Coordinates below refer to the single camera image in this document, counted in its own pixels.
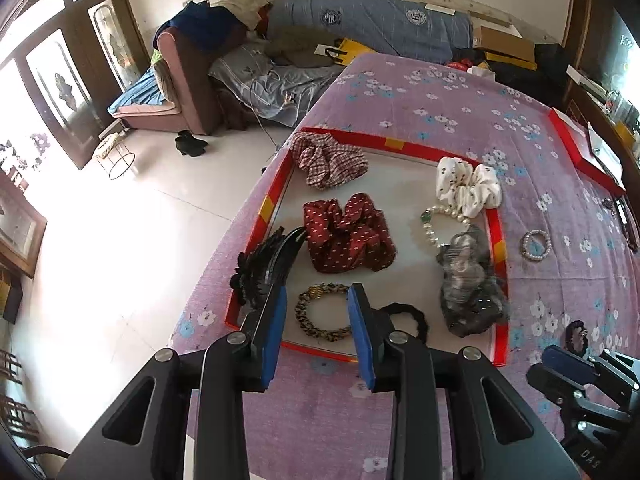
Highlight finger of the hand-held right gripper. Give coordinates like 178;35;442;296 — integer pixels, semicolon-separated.
541;345;601;387
527;364;572;407

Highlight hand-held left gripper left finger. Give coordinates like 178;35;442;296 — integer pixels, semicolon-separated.
57;285;291;480

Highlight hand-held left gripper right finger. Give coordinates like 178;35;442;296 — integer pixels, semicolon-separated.
346;282;573;480

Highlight black satin beaded scrunchie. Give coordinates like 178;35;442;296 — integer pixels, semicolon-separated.
565;319;593;358

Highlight leopard print hair tie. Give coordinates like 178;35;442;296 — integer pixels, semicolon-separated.
294;282;353;343

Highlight black braided hair tie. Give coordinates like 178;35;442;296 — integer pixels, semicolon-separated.
377;301;431;345

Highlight black flower hair claw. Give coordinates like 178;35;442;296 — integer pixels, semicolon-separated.
230;226;308;313

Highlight dark red dotted scrunchie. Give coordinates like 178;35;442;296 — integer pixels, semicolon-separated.
302;192;396;275

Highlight grey mesh scrunchie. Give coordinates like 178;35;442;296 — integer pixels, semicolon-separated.
435;225;510;337

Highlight pearl necklace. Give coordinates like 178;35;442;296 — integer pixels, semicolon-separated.
420;204;478;251

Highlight red white tray box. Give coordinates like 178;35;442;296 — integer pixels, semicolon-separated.
224;127;511;368

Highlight red plaid scrunchie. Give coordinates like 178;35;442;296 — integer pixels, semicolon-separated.
291;132;370;191

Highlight white cherry print scrunchie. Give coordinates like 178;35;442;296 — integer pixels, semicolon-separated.
434;156;502;218

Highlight dark long hair clip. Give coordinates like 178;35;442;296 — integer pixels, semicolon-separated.
612;195;640;253

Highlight black boots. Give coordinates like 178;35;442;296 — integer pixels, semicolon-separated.
175;130;208;157

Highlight white paper sheet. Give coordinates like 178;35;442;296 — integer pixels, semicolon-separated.
587;122;626;181

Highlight red box lid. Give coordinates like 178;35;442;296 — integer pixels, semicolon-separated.
547;107;628;196

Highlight blue floral sofa cover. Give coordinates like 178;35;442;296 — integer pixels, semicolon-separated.
207;42;346;128

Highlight purple floral tablecloth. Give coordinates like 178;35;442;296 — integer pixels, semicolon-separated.
170;52;640;480

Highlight wooden chair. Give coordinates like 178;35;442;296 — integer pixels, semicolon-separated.
0;350;71;480

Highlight pink armchair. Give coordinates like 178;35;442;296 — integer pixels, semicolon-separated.
110;25;226;136

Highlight leaning framed picture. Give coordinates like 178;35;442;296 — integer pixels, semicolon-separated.
0;175;48;281

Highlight yellow paper bag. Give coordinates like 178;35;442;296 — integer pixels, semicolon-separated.
314;37;378;68

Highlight yellow flat box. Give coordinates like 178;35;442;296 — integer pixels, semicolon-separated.
482;50;538;72

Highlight black bag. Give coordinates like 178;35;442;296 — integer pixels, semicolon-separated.
535;42;567;70

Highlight blue quilt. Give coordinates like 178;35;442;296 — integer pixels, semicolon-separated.
265;0;473;66

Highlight blue clothes pile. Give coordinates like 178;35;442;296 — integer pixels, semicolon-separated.
155;1;246;53

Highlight cardboard box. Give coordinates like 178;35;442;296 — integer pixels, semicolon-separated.
472;25;537;63

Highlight wooden cabinet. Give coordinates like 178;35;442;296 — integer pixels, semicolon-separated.
560;0;640;171

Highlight beige clothes pile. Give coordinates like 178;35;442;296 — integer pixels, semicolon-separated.
220;0;273;28

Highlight wooden glass door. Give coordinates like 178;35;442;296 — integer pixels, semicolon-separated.
0;0;156;171

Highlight pearl bracelet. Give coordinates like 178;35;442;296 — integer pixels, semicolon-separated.
521;229;552;262

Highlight wire frame stool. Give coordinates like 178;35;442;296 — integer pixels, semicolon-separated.
94;132;136;181

